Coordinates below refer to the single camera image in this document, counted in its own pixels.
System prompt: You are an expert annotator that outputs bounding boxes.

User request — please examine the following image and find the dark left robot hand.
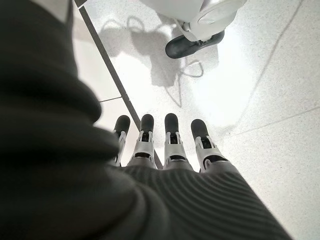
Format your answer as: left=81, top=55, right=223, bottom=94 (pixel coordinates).
left=0, top=0, right=293, bottom=240

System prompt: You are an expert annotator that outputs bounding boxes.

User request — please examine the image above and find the black robot left foot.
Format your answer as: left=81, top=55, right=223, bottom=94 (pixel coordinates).
left=164, top=29, right=226, bottom=60

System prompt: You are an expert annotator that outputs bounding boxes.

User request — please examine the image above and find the dark cabinet plinth strip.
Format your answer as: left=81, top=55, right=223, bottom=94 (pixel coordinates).
left=74, top=0, right=163, bottom=170

